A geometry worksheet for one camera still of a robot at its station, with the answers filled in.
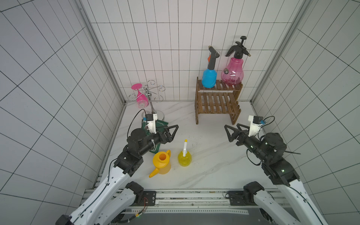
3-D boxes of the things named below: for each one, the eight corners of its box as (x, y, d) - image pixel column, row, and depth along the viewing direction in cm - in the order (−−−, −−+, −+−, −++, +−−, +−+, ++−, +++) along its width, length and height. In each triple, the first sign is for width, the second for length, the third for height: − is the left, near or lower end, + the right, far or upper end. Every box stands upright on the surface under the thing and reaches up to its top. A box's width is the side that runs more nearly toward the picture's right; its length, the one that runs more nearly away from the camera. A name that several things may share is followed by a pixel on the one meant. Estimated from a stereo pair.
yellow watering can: (152, 179, 81) (149, 173, 72) (155, 157, 89) (152, 150, 81) (170, 179, 81) (169, 174, 72) (171, 157, 89) (170, 150, 81)
